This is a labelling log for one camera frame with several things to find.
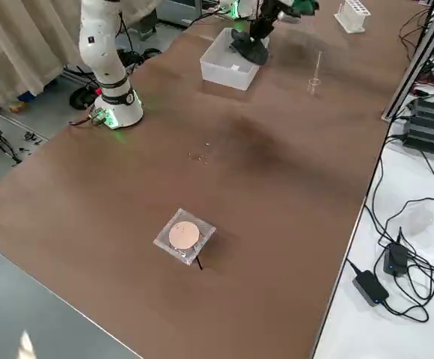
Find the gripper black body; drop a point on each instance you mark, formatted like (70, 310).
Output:
(273, 9)

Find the small glass beaker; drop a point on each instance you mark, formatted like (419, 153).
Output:
(314, 86)

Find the aluminium frame post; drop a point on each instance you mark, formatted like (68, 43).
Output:
(415, 63)

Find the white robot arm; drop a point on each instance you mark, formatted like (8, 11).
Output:
(104, 56)
(245, 7)

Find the black caster wheel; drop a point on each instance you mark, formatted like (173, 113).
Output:
(80, 99)

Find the white test tube rack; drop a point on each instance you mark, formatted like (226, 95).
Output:
(349, 20)

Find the grey desk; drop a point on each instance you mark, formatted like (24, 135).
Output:
(22, 306)

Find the grey cloth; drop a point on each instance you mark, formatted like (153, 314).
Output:
(252, 52)

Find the black power supply box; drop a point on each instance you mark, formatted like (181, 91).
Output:
(430, 127)

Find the green cloth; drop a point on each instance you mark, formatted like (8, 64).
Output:
(307, 7)

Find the black power adapter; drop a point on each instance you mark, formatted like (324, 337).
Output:
(370, 286)
(396, 258)

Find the white plastic box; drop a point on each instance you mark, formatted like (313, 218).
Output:
(224, 76)

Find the beige curtain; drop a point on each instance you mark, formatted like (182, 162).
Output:
(15, 37)

